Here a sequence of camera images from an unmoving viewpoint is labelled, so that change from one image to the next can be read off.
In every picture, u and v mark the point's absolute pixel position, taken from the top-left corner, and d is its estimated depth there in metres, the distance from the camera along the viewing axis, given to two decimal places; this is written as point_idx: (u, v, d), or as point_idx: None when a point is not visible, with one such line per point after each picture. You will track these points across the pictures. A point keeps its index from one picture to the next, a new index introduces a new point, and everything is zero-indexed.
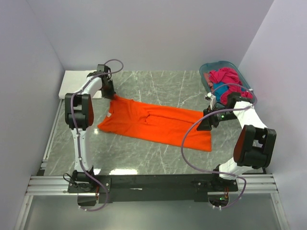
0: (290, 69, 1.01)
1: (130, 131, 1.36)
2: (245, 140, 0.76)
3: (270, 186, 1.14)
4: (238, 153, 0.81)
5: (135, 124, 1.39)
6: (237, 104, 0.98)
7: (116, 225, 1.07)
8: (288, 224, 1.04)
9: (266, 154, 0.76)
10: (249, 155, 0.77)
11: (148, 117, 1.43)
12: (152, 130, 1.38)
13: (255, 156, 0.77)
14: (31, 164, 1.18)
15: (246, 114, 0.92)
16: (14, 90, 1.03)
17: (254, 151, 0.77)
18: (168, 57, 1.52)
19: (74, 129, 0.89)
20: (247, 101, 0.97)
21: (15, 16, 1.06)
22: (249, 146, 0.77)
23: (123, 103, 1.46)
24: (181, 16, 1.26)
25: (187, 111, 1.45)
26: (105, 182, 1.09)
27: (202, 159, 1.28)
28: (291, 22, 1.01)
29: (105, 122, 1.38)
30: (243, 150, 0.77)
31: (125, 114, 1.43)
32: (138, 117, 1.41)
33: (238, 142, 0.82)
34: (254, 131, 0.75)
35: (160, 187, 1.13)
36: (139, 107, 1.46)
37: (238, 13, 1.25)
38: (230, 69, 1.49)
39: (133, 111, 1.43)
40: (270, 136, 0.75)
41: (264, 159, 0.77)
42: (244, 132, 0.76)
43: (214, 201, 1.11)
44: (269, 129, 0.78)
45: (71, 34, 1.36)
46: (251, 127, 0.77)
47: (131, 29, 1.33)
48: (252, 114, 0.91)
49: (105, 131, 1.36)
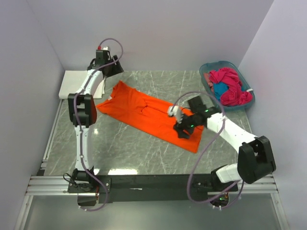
0: (290, 69, 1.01)
1: (123, 117, 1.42)
2: (249, 162, 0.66)
3: (270, 186, 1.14)
4: (244, 174, 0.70)
5: (130, 112, 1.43)
6: (211, 121, 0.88)
7: (116, 225, 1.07)
8: (288, 224, 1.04)
9: (270, 161, 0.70)
10: (258, 172, 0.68)
11: (146, 108, 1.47)
12: (149, 126, 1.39)
13: (264, 170, 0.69)
14: (31, 164, 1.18)
15: (226, 127, 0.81)
16: (14, 90, 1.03)
17: (261, 166, 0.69)
18: (168, 57, 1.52)
19: (78, 125, 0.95)
20: (216, 113, 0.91)
21: (14, 16, 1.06)
22: (255, 165, 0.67)
23: (125, 91, 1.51)
24: (181, 16, 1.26)
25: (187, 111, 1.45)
26: (105, 182, 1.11)
27: (202, 159, 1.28)
28: (291, 21, 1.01)
29: (103, 103, 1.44)
30: (253, 171, 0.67)
31: (124, 101, 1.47)
32: (135, 108, 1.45)
33: (238, 164, 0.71)
34: (253, 148, 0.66)
35: (159, 187, 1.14)
36: (139, 97, 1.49)
37: (237, 13, 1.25)
38: (230, 69, 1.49)
39: (133, 100, 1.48)
40: (266, 143, 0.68)
41: (271, 167, 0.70)
42: (246, 155, 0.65)
43: (214, 201, 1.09)
44: (260, 137, 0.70)
45: (71, 33, 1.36)
46: (247, 146, 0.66)
47: (131, 28, 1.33)
48: (231, 126, 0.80)
49: (101, 111, 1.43)
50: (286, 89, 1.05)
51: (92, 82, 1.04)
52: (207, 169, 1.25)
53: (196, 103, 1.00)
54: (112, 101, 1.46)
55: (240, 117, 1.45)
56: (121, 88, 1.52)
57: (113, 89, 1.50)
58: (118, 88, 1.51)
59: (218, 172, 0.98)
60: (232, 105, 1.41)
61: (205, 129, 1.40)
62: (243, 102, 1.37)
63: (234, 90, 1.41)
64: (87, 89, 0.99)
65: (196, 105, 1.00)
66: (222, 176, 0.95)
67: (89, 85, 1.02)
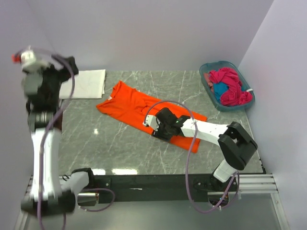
0: (291, 69, 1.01)
1: (123, 117, 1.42)
2: (231, 149, 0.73)
3: (270, 186, 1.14)
4: (233, 163, 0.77)
5: (130, 112, 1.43)
6: (186, 129, 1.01)
7: (116, 226, 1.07)
8: (288, 224, 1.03)
9: (249, 140, 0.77)
10: (242, 155, 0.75)
11: (146, 108, 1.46)
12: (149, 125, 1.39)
13: (247, 151, 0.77)
14: (31, 164, 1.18)
15: (200, 127, 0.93)
16: (14, 90, 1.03)
17: (243, 148, 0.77)
18: (169, 57, 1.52)
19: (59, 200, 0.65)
20: (186, 120, 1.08)
21: (15, 15, 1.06)
22: (238, 151, 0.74)
23: (124, 91, 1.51)
24: (180, 16, 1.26)
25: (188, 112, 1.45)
26: (105, 183, 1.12)
27: (202, 159, 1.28)
28: (290, 21, 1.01)
29: (103, 104, 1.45)
30: (239, 157, 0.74)
31: (124, 101, 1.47)
32: (135, 108, 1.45)
33: (225, 156, 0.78)
34: (228, 136, 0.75)
35: (160, 187, 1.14)
36: (139, 97, 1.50)
37: (237, 13, 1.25)
38: (230, 69, 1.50)
39: (133, 100, 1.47)
40: (238, 126, 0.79)
41: (252, 146, 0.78)
42: (225, 143, 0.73)
43: (214, 201, 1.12)
44: (231, 124, 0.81)
45: (71, 33, 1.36)
46: (223, 136, 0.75)
47: (131, 28, 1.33)
48: (203, 125, 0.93)
49: (101, 111, 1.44)
50: (285, 89, 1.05)
51: (50, 159, 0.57)
52: (207, 169, 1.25)
53: (165, 116, 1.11)
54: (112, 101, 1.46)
55: (240, 117, 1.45)
56: (120, 87, 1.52)
57: (114, 89, 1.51)
58: (117, 87, 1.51)
59: (214, 174, 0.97)
60: (232, 105, 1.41)
61: None
62: (243, 102, 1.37)
63: (234, 90, 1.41)
64: (47, 182, 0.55)
65: (167, 118, 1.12)
66: (220, 176, 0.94)
67: (48, 170, 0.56)
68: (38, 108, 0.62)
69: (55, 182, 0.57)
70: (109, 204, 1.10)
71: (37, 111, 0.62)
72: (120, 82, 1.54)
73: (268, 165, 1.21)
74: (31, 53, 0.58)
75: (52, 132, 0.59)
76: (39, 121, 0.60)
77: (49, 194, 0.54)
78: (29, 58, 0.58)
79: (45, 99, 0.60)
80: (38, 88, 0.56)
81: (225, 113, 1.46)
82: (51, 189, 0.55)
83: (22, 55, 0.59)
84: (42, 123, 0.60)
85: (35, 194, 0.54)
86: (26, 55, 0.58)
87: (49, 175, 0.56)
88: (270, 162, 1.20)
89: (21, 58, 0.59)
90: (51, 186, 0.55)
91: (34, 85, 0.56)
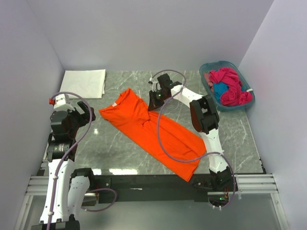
0: (290, 69, 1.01)
1: (124, 127, 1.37)
2: (196, 111, 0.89)
3: (271, 186, 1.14)
4: (196, 124, 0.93)
5: (132, 123, 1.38)
6: (172, 90, 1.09)
7: (116, 225, 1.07)
8: (288, 224, 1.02)
9: (214, 112, 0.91)
10: (205, 120, 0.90)
11: (148, 120, 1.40)
12: (147, 141, 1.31)
13: (210, 120, 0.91)
14: (31, 164, 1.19)
15: (185, 93, 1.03)
16: (13, 90, 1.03)
17: (208, 116, 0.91)
18: (169, 57, 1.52)
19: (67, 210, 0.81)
20: (178, 85, 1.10)
21: (14, 15, 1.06)
22: (201, 115, 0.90)
23: (125, 95, 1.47)
24: (180, 16, 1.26)
25: (184, 129, 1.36)
26: (105, 183, 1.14)
27: (202, 159, 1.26)
28: (290, 22, 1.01)
29: (106, 109, 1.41)
30: (200, 120, 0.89)
31: (126, 107, 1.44)
32: (138, 120, 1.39)
33: (192, 117, 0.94)
34: (198, 102, 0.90)
35: (159, 187, 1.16)
36: (144, 108, 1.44)
37: (237, 13, 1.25)
38: (230, 69, 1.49)
39: (133, 103, 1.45)
40: (210, 99, 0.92)
41: (215, 118, 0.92)
42: (193, 106, 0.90)
43: (214, 201, 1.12)
44: (206, 96, 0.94)
45: (70, 33, 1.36)
46: (194, 101, 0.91)
47: (131, 28, 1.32)
48: (187, 90, 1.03)
49: (103, 117, 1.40)
50: (285, 89, 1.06)
51: (61, 186, 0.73)
52: (207, 169, 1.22)
53: (163, 80, 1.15)
54: (116, 108, 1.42)
55: (240, 117, 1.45)
56: (128, 95, 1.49)
57: (120, 96, 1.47)
58: (125, 94, 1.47)
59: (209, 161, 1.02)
60: (232, 105, 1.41)
61: None
62: (243, 102, 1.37)
63: (234, 90, 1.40)
64: (56, 208, 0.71)
65: (164, 81, 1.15)
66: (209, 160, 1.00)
67: (58, 198, 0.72)
68: (57, 140, 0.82)
69: (64, 208, 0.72)
70: (109, 204, 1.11)
71: (56, 143, 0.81)
72: (128, 89, 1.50)
73: (268, 165, 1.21)
74: (63, 98, 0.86)
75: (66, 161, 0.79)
76: (57, 151, 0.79)
77: (57, 219, 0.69)
78: (60, 103, 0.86)
79: (65, 130, 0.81)
80: (63, 122, 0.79)
81: (225, 113, 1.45)
82: (60, 216, 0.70)
83: (56, 99, 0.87)
84: (58, 153, 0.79)
85: (46, 218, 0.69)
86: (59, 99, 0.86)
87: (59, 201, 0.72)
88: (270, 162, 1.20)
89: (55, 101, 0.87)
90: (60, 212, 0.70)
91: (59, 120, 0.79)
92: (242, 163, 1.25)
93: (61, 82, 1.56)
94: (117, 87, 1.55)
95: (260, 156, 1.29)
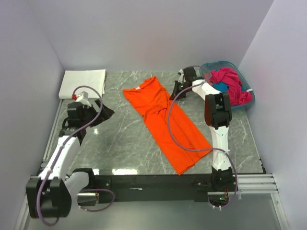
0: (291, 69, 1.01)
1: (141, 109, 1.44)
2: (210, 106, 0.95)
3: (271, 186, 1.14)
4: (208, 118, 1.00)
5: (148, 107, 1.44)
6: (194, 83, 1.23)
7: (116, 225, 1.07)
8: (288, 224, 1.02)
9: (228, 109, 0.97)
10: (216, 116, 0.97)
11: (165, 109, 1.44)
12: (157, 128, 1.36)
13: (221, 116, 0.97)
14: (32, 164, 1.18)
15: (204, 86, 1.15)
16: (13, 90, 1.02)
17: (220, 112, 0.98)
18: (169, 57, 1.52)
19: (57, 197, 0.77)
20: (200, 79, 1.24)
21: (14, 15, 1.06)
22: (214, 109, 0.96)
23: (150, 82, 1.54)
24: (180, 16, 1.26)
25: (194, 127, 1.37)
26: (105, 183, 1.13)
27: (202, 159, 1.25)
28: (291, 21, 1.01)
29: (129, 90, 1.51)
30: (212, 115, 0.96)
31: (148, 92, 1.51)
32: (155, 106, 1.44)
33: (205, 109, 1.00)
34: (214, 98, 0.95)
35: (160, 187, 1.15)
36: (164, 97, 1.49)
37: (237, 13, 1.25)
38: (230, 69, 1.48)
39: (155, 91, 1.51)
40: (226, 97, 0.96)
41: (227, 115, 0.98)
42: (208, 100, 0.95)
43: (214, 201, 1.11)
44: (224, 93, 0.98)
45: (70, 33, 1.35)
46: (211, 96, 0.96)
47: (131, 28, 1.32)
48: (207, 85, 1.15)
49: (125, 97, 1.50)
50: (284, 89, 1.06)
51: (65, 154, 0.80)
52: (207, 169, 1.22)
53: (188, 72, 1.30)
54: (139, 92, 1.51)
55: (240, 117, 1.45)
56: (153, 82, 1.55)
57: (145, 82, 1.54)
58: (150, 80, 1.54)
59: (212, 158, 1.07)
60: (232, 105, 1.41)
61: (204, 129, 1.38)
62: (243, 102, 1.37)
63: (234, 90, 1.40)
64: (56, 169, 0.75)
65: (188, 74, 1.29)
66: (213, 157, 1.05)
67: (60, 161, 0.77)
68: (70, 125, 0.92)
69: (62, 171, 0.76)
70: (109, 203, 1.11)
71: (69, 127, 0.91)
72: (154, 77, 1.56)
73: (268, 166, 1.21)
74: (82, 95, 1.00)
75: (74, 138, 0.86)
76: (67, 131, 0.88)
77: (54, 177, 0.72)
78: (80, 97, 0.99)
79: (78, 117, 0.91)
80: (77, 109, 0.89)
81: None
82: (57, 175, 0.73)
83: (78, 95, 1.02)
84: (68, 132, 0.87)
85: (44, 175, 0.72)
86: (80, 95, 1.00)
87: (59, 164, 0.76)
88: (270, 162, 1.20)
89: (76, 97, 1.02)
90: (58, 172, 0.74)
91: (75, 106, 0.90)
92: (242, 163, 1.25)
93: (61, 82, 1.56)
94: (117, 87, 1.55)
95: (260, 156, 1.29)
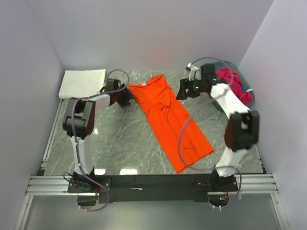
0: (291, 69, 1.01)
1: (144, 105, 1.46)
2: (234, 127, 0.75)
3: (271, 186, 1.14)
4: (229, 140, 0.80)
5: (152, 104, 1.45)
6: (214, 88, 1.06)
7: (116, 225, 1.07)
8: (288, 224, 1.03)
9: (254, 134, 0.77)
10: (241, 140, 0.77)
11: (169, 108, 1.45)
12: (159, 125, 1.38)
13: (246, 141, 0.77)
14: (31, 164, 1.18)
15: (227, 95, 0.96)
16: (13, 90, 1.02)
17: (245, 135, 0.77)
18: (169, 56, 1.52)
19: (73, 136, 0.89)
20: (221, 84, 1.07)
21: (14, 15, 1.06)
22: (239, 132, 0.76)
23: (155, 79, 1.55)
24: (180, 16, 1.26)
25: (196, 126, 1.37)
26: (105, 182, 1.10)
27: (202, 159, 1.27)
28: (291, 21, 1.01)
29: (135, 86, 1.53)
30: (235, 138, 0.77)
31: (152, 90, 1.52)
32: (158, 103, 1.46)
33: (227, 130, 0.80)
34: (241, 118, 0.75)
35: (160, 187, 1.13)
36: (168, 96, 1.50)
37: (237, 14, 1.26)
38: (230, 69, 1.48)
39: (159, 89, 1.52)
40: (256, 117, 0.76)
41: (254, 140, 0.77)
42: (233, 120, 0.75)
43: (214, 201, 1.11)
44: (253, 111, 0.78)
45: (70, 32, 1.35)
46: (237, 114, 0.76)
47: (131, 28, 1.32)
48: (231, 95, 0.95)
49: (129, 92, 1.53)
50: (285, 89, 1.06)
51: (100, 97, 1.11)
52: (207, 169, 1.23)
53: (207, 72, 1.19)
54: (144, 88, 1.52)
55: None
56: (159, 80, 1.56)
57: (151, 78, 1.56)
58: (156, 78, 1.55)
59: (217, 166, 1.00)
60: None
61: (204, 129, 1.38)
62: (244, 102, 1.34)
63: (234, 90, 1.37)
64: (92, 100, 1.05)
65: (207, 73, 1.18)
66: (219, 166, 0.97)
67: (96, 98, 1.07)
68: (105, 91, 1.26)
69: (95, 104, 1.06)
70: (105, 204, 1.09)
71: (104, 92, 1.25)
72: (160, 74, 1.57)
73: (268, 166, 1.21)
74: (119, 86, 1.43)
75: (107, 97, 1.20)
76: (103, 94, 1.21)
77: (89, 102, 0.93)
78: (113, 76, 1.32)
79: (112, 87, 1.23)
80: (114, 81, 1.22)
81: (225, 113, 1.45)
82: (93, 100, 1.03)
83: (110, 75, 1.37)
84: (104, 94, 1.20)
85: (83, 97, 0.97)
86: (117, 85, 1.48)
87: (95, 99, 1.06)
88: (270, 162, 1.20)
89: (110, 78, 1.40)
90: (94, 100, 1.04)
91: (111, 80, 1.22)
92: (242, 163, 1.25)
93: (61, 83, 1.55)
94: None
95: (260, 156, 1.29)
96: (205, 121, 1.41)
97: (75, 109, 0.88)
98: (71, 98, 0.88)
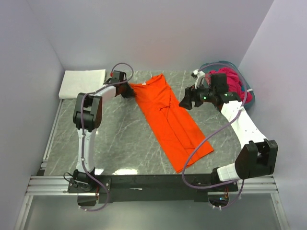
0: (291, 70, 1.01)
1: (144, 105, 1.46)
2: (249, 160, 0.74)
3: (270, 186, 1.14)
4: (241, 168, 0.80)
5: (152, 104, 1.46)
6: (225, 107, 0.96)
7: (116, 225, 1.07)
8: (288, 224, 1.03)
9: (270, 166, 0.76)
10: (253, 172, 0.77)
11: (169, 108, 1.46)
12: (158, 125, 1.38)
13: (260, 170, 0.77)
14: (31, 164, 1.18)
15: (241, 119, 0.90)
16: (13, 90, 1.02)
17: (258, 165, 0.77)
18: (169, 57, 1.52)
19: (80, 129, 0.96)
20: (234, 101, 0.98)
21: (14, 15, 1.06)
22: (253, 165, 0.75)
23: (155, 79, 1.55)
24: (180, 16, 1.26)
25: (195, 126, 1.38)
26: (105, 182, 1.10)
27: (202, 159, 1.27)
28: (291, 22, 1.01)
29: (135, 86, 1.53)
30: (248, 170, 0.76)
31: (152, 90, 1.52)
32: (158, 103, 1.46)
33: (240, 158, 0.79)
34: (256, 151, 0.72)
35: (160, 187, 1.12)
36: (168, 96, 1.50)
37: (237, 14, 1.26)
38: (230, 69, 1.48)
39: (159, 89, 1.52)
40: (273, 149, 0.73)
41: (268, 171, 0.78)
42: (248, 154, 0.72)
43: (214, 201, 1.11)
44: (271, 141, 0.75)
45: (70, 33, 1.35)
46: (253, 146, 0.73)
47: (131, 28, 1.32)
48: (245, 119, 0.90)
49: None
50: (284, 89, 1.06)
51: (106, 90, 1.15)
52: (207, 169, 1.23)
53: (219, 83, 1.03)
54: (144, 88, 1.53)
55: None
56: (159, 80, 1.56)
57: (151, 78, 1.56)
58: (156, 78, 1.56)
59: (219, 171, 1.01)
60: None
61: (204, 129, 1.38)
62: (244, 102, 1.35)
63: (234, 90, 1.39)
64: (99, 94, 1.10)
65: (218, 85, 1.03)
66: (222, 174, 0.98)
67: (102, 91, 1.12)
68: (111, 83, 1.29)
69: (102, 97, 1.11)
70: (104, 204, 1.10)
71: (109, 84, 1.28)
72: (160, 74, 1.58)
73: None
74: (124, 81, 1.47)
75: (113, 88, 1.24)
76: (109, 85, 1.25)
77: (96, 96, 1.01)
78: None
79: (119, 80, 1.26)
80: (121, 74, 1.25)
81: None
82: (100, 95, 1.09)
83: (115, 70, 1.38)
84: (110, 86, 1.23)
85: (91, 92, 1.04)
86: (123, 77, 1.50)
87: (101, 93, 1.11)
88: None
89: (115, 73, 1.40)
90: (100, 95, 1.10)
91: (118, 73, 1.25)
92: None
93: (61, 83, 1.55)
94: None
95: None
96: (205, 121, 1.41)
97: (83, 103, 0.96)
98: (79, 94, 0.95)
